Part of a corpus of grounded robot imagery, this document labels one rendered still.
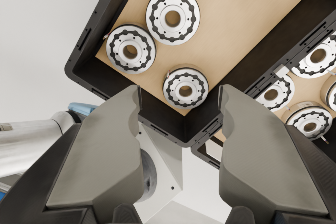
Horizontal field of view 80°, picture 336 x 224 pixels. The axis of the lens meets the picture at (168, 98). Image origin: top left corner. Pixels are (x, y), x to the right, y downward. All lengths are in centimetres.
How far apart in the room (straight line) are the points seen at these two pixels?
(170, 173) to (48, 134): 31
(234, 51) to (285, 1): 13
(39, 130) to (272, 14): 48
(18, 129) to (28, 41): 37
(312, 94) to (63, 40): 66
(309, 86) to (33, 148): 57
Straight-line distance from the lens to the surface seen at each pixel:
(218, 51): 46
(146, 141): 60
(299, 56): 40
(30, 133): 40
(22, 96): 83
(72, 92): 72
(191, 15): 40
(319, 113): 59
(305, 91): 57
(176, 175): 57
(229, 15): 45
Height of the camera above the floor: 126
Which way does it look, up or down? 60 degrees down
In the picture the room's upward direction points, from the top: 175 degrees counter-clockwise
